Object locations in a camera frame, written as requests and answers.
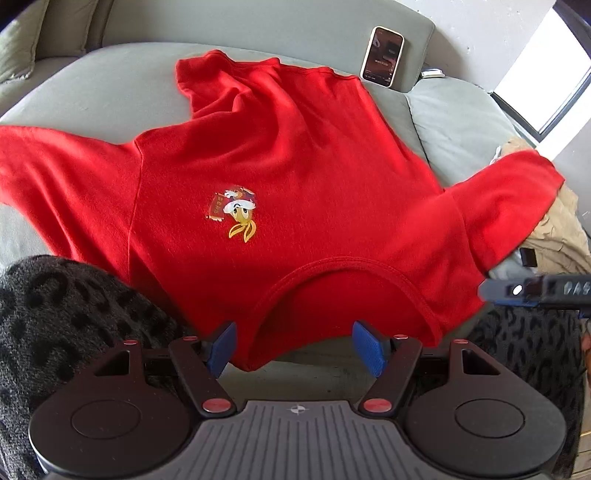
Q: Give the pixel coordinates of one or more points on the small white gadget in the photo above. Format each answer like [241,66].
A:
[431,73]

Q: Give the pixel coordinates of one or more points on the dark leopard print cloth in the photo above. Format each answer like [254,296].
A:
[55,314]

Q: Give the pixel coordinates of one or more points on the window with dark frame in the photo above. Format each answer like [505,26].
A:
[556,60]

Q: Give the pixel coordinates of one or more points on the grey sofa pillow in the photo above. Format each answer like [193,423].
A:
[18,44]

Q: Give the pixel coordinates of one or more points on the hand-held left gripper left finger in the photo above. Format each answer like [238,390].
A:
[220,350]

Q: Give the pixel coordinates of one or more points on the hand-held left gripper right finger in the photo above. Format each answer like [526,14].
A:
[369,347]

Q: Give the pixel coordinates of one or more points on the smartphone in white case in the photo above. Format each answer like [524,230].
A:
[382,56]

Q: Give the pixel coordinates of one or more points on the red sweatshirt with cartoon print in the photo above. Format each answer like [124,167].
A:
[286,184]

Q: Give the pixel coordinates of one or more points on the beige crumpled cloth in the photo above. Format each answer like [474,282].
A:
[561,230]

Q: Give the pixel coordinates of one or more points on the grey sofa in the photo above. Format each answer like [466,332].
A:
[115,101]

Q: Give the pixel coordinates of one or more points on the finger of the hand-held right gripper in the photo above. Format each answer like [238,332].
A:
[501,290]

